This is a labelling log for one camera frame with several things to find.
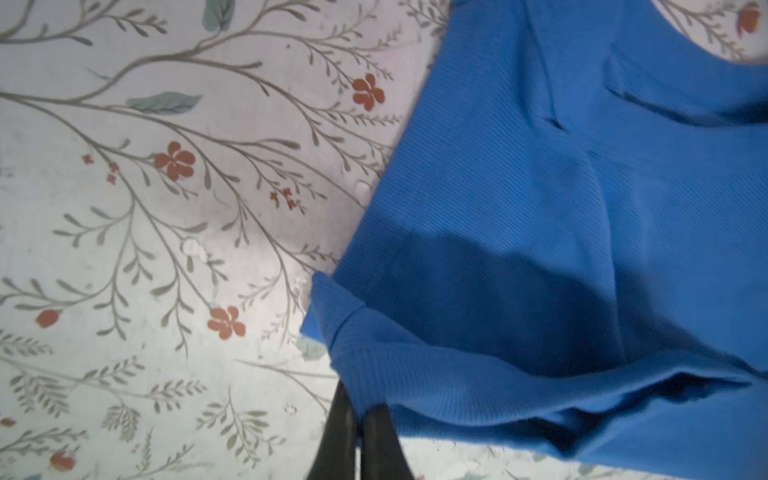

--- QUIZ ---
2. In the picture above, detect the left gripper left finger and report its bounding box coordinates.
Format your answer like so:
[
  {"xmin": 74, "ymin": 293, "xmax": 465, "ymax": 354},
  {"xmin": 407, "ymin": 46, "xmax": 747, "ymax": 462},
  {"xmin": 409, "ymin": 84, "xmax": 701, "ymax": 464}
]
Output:
[{"xmin": 306, "ymin": 382, "xmax": 358, "ymax": 480}]

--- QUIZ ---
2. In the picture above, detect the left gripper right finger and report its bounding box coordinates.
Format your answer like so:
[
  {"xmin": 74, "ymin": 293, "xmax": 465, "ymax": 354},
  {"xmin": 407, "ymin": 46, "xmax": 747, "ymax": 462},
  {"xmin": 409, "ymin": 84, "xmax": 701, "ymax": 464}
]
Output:
[{"xmin": 361, "ymin": 405, "xmax": 415, "ymax": 480}]

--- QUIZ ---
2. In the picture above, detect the blue tank top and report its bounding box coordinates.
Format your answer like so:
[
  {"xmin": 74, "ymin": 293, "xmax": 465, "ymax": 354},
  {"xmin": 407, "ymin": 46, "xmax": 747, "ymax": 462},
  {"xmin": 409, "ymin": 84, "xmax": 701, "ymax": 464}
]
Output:
[{"xmin": 303, "ymin": 1, "xmax": 767, "ymax": 479}]

